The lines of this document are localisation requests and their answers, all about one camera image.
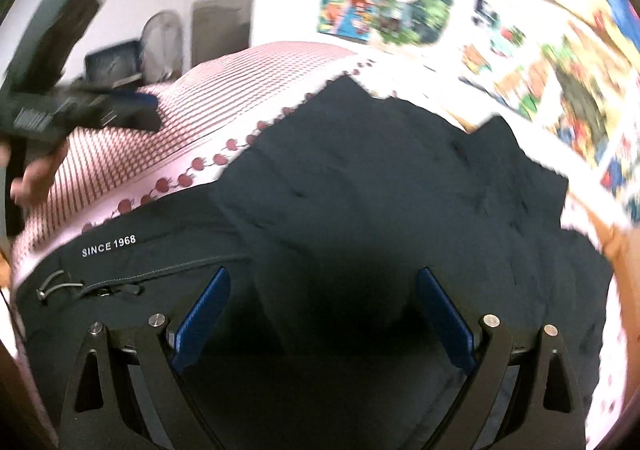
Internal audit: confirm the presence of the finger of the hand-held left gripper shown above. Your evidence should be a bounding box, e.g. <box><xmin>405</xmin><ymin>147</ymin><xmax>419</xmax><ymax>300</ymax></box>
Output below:
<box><xmin>67</xmin><ymin>84</ymin><xmax>162</xmax><ymax>132</ymax></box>

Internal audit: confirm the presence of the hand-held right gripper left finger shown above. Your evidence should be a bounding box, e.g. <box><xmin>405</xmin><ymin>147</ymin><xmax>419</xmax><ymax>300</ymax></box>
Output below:
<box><xmin>59</xmin><ymin>266</ymin><xmax>232</xmax><ymax>450</ymax></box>

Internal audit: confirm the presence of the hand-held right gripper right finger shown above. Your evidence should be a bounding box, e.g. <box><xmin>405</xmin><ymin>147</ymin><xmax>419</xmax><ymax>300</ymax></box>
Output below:
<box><xmin>417</xmin><ymin>266</ymin><xmax>586</xmax><ymax>450</ymax></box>

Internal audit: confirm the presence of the black jacket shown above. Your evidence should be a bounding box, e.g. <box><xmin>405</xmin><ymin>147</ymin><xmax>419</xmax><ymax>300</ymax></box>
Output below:
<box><xmin>15</xmin><ymin>75</ymin><xmax>617</xmax><ymax>450</ymax></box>

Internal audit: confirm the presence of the person's left hand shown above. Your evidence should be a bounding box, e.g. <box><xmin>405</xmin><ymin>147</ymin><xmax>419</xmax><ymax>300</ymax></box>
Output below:
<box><xmin>0</xmin><ymin>142</ymin><xmax>68</xmax><ymax>207</ymax></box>

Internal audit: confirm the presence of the standing fan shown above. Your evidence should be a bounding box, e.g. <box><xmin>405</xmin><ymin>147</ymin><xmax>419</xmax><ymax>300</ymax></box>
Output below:
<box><xmin>140</xmin><ymin>12</ymin><xmax>184</xmax><ymax>82</ymax></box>

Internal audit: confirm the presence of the pink apple print bed sheet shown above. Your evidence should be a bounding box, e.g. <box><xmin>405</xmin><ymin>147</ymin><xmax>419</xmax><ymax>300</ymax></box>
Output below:
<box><xmin>10</xmin><ymin>41</ymin><xmax>640</xmax><ymax>450</ymax></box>

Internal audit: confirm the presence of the grey wall panel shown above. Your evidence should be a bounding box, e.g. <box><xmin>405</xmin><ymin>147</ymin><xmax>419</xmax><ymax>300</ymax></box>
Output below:
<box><xmin>192</xmin><ymin>0</ymin><xmax>256</xmax><ymax>67</ymax></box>

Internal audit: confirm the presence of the wooden bed frame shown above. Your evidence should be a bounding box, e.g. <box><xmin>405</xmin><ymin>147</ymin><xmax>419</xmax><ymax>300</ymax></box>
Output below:
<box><xmin>450</xmin><ymin>112</ymin><xmax>640</xmax><ymax>331</ymax></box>

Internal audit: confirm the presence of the dragon wall poster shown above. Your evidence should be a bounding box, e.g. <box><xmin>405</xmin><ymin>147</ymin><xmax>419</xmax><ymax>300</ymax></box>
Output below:
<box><xmin>597</xmin><ymin>130</ymin><xmax>640</xmax><ymax>226</ymax></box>

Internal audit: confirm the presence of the dark green shape wall poster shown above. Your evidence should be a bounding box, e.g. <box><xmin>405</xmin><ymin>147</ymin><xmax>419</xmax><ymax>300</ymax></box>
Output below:
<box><xmin>542</xmin><ymin>20</ymin><xmax>635</xmax><ymax>168</ymax></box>

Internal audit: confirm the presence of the fish and orange wall poster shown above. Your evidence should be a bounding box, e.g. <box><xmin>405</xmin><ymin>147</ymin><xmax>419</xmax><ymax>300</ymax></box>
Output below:
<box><xmin>459</xmin><ymin>0</ymin><xmax>553</xmax><ymax>117</ymax></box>

